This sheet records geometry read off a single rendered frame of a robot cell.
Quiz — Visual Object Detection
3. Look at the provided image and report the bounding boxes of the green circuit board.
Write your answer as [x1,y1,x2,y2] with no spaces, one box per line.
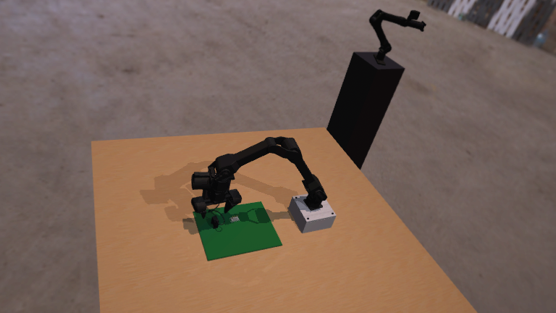
[193,201,282,262]

